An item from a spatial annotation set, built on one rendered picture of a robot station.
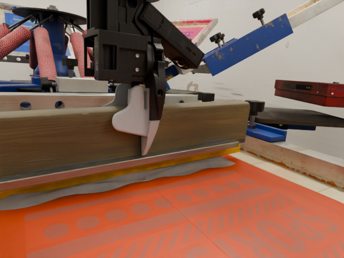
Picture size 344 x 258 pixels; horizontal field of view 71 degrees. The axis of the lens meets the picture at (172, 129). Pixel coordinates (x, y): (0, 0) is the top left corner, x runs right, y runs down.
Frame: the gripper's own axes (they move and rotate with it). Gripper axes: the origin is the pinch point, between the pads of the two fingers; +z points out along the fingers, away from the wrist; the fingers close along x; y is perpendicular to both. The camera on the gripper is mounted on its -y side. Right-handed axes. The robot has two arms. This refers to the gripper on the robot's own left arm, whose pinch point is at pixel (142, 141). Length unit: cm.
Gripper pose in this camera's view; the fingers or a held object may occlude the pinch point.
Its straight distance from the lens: 35.3
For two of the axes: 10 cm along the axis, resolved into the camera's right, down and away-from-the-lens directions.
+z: -0.7, 9.7, 2.3
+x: 5.2, 2.3, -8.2
